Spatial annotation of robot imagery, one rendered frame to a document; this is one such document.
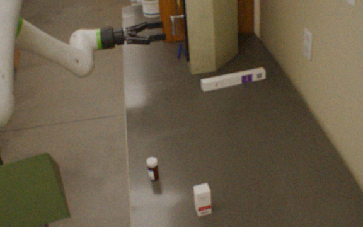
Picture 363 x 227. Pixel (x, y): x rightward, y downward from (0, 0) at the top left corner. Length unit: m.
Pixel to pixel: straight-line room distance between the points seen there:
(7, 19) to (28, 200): 0.56
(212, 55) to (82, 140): 1.59
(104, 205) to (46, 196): 1.42
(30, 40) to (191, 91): 0.68
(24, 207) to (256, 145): 0.77
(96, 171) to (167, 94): 1.25
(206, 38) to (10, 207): 1.05
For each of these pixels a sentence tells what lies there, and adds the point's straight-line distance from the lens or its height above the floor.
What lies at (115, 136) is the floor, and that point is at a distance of 3.12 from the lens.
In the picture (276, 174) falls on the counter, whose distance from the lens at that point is 1.34.
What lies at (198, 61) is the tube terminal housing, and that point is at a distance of 1.83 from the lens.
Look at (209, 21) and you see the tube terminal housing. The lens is 1.76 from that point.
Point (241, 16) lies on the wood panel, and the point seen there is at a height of 1.03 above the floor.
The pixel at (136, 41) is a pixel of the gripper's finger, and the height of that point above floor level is 1.15.
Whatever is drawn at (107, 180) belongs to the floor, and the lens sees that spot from 2.77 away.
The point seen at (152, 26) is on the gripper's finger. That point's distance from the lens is 1.86.
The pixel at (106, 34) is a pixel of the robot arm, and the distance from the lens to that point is 1.77.
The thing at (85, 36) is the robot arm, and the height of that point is 1.18.
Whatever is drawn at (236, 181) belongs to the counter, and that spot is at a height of 0.94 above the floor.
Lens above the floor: 1.86
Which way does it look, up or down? 34 degrees down
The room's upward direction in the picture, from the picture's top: 5 degrees counter-clockwise
